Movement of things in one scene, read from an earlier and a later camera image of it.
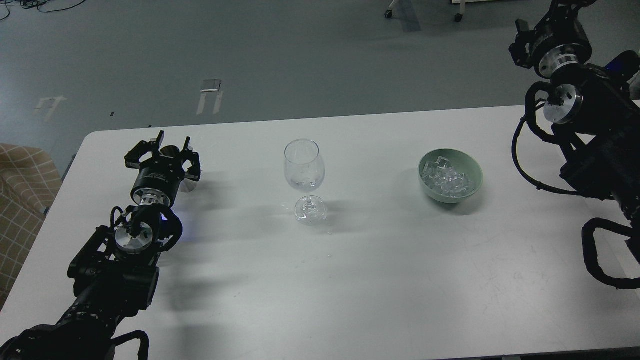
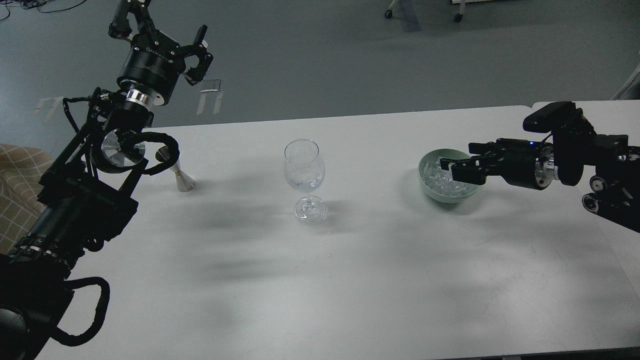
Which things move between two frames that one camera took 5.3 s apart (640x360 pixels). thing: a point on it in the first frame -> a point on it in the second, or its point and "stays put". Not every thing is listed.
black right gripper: [559, 43] -> [528, 164]
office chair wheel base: [388, 13] stays put
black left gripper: [159, 177] -> [155, 62]
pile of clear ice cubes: [442, 178] stays put
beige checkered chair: [29, 180] stays put
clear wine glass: [304, 170] stays put
